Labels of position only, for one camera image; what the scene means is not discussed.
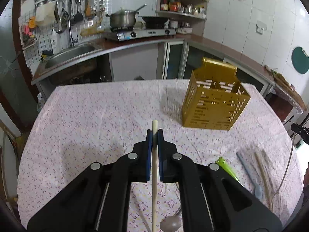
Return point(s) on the beige wooden chopstick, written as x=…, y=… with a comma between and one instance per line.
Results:
x=154, y=173

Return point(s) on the green round cutting board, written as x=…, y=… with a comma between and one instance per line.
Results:
x=300, y=60

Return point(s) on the beige chopstick on right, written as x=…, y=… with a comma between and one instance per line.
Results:
x=267, y=189

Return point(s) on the white soap bottle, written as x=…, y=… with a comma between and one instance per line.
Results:
x=55, y=42

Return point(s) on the green handled utensil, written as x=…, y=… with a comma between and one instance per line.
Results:
x=223, y=164

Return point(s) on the black wok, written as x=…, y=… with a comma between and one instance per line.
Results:
x=154, y=22

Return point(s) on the silver gas stove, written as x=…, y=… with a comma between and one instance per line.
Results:
x=129, y=33

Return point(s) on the blue handled utensil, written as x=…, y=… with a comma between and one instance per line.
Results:
x=258, y=192

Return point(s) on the stainless steel pot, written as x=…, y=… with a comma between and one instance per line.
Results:
x=124, y=17

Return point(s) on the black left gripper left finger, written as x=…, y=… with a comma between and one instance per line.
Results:
x=98, y=198

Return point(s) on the metal faucet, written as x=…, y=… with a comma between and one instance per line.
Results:
x=63, y=24

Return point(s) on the brown kitchen countertop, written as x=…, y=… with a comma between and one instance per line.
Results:
x=98, y=47

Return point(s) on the gold perforated utensil holder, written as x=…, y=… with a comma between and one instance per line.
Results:
x=215, y=98

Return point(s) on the wall utensil rack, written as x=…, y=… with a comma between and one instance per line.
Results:
x=48, y=12

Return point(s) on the stainless steel sink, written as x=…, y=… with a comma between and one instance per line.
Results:
x=64, y=56

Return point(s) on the metal spoon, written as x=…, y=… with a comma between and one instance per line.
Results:
x=171, y=223

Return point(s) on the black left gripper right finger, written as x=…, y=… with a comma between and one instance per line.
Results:
x=212, y=200

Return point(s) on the corner spice shelf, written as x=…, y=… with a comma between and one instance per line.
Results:
x=193, y=12

